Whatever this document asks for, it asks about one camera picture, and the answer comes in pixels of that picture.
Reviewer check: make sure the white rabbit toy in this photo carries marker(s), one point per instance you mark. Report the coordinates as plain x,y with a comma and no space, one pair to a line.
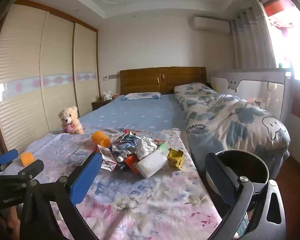
106,96

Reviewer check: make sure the yellow green spout pouch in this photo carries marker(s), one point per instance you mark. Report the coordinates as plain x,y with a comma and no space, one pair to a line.
176,158

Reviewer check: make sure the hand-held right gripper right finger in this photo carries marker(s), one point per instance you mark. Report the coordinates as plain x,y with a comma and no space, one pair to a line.
221,177

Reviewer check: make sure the blue star bed sheet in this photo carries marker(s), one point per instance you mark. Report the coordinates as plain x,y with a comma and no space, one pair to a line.
140,115

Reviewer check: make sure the white wall air conditioner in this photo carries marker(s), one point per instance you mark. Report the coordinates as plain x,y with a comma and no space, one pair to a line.
210,25

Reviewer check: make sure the cream slatted wardrobe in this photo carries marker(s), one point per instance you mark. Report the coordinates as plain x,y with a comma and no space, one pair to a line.
27,80

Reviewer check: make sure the white rectangular packet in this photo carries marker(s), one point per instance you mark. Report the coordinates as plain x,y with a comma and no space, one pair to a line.
152,163

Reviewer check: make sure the dark wooden nightstand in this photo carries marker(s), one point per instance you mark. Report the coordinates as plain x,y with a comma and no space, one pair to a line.
98,104

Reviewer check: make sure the red white carton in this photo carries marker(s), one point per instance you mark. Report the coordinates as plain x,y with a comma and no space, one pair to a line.
106,155

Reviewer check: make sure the red window drape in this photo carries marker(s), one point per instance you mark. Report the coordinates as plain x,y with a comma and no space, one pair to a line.
277,7

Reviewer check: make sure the small white bottle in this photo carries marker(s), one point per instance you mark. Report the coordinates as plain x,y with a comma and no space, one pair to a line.
120,158

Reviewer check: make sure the red snack wrapper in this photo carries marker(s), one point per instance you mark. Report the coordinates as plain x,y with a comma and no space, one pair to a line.
131,163

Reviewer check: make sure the blue white pillow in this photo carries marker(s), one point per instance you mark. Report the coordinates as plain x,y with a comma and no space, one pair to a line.
140,96

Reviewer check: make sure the pink floral blanket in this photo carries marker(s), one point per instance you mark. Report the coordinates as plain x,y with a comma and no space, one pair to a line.
145,200

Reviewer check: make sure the blue white cartoon quilt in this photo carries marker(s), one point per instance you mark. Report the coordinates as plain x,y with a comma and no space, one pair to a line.
230,120

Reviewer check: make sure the small green container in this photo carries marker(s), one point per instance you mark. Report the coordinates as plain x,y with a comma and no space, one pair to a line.
280,65

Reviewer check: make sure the grey dotted curtain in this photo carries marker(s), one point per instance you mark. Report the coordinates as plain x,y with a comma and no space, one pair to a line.
252,42

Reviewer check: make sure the white trash bin black liner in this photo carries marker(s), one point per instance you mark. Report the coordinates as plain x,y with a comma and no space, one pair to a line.
242,162

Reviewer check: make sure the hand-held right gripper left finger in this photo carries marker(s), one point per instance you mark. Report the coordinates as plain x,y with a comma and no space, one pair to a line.
85,177

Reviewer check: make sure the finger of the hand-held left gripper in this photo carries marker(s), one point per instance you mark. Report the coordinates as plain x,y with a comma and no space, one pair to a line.
27,170
7,156

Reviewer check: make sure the green carton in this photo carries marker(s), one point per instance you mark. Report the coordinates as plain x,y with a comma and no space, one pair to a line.
163,147

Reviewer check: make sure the white tissue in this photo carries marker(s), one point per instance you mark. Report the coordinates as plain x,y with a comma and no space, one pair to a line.
146,147

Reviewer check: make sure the large orange foam net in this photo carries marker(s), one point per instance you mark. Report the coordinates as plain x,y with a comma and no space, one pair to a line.
101,138

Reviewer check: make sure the blue plastic bag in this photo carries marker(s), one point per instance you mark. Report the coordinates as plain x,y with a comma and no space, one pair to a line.
126,140

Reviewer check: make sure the small orange foam net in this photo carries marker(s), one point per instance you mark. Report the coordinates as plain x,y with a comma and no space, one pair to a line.
27,158

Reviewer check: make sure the beige teddy bear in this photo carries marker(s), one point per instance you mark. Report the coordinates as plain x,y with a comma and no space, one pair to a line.
70,120

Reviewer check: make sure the wooden bed headboard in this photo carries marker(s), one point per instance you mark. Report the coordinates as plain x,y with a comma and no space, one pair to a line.
145,80

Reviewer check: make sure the grey bed guard rail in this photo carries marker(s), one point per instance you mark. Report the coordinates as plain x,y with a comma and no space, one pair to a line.
252,87

